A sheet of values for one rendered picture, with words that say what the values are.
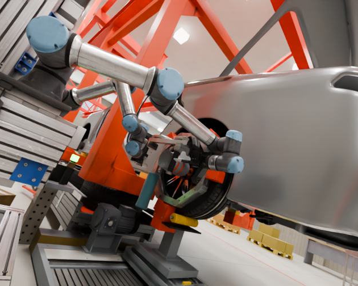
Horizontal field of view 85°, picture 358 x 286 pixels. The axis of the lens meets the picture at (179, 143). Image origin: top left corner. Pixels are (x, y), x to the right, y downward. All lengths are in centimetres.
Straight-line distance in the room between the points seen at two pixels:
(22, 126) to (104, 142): 82
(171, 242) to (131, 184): 58
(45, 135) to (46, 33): 34
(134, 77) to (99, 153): 92
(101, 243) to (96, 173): 53
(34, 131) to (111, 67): 35
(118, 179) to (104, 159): 21
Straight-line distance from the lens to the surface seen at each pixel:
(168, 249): 155
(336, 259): 864
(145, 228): 212
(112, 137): 161
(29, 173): 90
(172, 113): 93
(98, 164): 159
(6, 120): 86
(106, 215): 149
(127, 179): 172
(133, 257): 162
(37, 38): 79
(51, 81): 89
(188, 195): 129
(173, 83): 78
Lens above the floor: 67
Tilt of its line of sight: 14 degrees up
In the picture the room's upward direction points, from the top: 21 degrees clockwise
